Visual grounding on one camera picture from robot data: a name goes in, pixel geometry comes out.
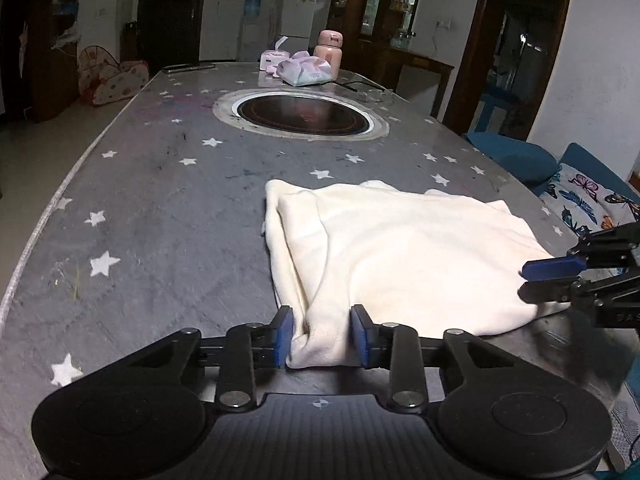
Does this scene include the cream white sweatshirt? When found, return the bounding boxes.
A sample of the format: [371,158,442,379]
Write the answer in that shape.
[265,180,563,368]

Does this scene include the butterfly print pillow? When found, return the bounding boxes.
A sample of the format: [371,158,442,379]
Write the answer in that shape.
[540,162,639,236]

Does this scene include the blue sofa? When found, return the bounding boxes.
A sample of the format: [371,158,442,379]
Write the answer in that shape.
[466,132,639,203]

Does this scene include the round black induction cooktop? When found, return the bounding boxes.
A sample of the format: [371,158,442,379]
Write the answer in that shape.
[213,89,390,142]

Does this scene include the pink tissue pack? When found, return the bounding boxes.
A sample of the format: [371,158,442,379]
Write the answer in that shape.
[276,51,334,87]

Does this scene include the dark wooden side table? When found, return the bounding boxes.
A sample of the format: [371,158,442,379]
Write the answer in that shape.
[357,39,457,118]

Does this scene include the small pink tissue box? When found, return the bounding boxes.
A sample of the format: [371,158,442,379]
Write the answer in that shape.
[259,36,291,76]

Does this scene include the water dispenser with blue bottle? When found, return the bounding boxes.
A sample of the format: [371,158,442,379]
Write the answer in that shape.
[238,0,262,61]

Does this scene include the pink thermos bottle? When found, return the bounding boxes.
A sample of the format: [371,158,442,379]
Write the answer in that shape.
[314,29,343,80]

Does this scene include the red white play tent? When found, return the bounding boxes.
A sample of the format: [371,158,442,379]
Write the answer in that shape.
[78,46,150,106]

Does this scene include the white refrigerator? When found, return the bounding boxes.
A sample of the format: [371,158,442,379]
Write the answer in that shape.
[278,0,318,54]

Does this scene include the dark wooden cabinet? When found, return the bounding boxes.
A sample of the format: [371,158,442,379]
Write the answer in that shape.
[326,0,419,55]

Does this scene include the black cable on table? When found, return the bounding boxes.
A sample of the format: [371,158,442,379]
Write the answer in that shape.
[332,78,396,104]

